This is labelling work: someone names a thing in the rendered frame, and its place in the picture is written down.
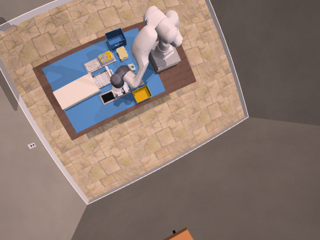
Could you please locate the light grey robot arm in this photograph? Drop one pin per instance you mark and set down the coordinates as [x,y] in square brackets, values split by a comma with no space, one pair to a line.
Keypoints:
[156,25]

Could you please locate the blue bench mat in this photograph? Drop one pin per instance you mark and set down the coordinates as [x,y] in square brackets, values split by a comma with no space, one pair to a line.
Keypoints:
[92,110]

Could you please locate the blue open-top bin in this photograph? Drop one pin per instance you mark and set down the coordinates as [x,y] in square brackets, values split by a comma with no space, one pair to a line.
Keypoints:
[116,39]

